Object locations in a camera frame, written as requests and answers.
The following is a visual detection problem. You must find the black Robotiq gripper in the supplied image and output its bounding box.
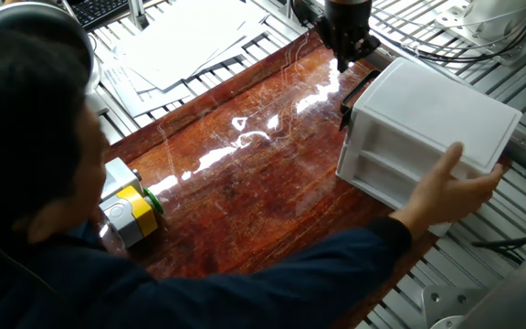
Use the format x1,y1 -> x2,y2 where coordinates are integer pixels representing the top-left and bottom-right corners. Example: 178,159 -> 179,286
315,0 -> 382,75

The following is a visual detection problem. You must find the white drawer with black handle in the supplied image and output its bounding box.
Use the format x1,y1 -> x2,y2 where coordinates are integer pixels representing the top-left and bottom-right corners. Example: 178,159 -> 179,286
338,68 -> 382,133

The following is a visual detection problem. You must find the white plastic drawer cabinet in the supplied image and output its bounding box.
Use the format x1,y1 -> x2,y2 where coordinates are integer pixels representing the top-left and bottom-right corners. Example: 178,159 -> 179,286
334,57 -> 523,238

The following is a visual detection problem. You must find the right forearm in dark sleeve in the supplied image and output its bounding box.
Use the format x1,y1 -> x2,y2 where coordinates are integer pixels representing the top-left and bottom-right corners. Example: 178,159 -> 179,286
244,215 -> 414,324

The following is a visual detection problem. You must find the person's right hand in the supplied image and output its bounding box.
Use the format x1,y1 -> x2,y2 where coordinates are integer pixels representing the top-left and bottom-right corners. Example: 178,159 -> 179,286
389,141 -> 505,239

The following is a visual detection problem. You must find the silver mounting plate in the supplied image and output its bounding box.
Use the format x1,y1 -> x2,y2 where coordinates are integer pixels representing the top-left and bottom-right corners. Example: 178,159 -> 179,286
434,0 -> 526,69

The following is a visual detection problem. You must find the white paper sheet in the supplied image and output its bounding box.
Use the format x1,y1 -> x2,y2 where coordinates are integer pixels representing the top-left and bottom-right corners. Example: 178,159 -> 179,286
119,0 -> 269,92
100,58 -> 196,118

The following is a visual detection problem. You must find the glossy wood grain table mat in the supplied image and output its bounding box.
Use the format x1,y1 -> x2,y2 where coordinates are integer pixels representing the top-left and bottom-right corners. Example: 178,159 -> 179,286
102,29 -> 514,329

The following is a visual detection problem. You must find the black keyboard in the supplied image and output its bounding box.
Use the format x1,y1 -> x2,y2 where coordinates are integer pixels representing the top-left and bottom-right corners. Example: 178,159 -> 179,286
67,0 -> 154,31

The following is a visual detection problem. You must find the white grey push-button box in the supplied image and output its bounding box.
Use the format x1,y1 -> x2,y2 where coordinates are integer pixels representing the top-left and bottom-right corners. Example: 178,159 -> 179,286
100,157 -> 144,202

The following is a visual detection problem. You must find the yellow box with green button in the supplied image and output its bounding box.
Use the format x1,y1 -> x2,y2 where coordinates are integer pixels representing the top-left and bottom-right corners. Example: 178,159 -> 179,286
99,185 -> 165,249

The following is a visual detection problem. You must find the white wire mesh rack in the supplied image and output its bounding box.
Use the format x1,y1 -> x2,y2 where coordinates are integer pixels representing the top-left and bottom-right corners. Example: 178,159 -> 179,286
366,0 -> 526,64

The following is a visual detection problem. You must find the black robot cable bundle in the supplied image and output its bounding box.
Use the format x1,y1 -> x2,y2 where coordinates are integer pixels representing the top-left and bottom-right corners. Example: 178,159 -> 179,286
372,0 -> 526,64

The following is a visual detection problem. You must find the aluminium post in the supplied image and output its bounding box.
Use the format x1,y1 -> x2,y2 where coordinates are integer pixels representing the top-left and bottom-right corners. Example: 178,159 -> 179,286
127,0 -> 151,31

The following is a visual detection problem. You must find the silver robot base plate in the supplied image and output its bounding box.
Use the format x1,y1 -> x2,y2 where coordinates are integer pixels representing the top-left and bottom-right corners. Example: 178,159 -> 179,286
421,285 -> 493,329

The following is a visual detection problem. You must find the black ring-shaped device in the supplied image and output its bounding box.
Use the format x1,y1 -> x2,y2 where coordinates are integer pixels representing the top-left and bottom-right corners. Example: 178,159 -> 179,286
0,1 -> 103,92

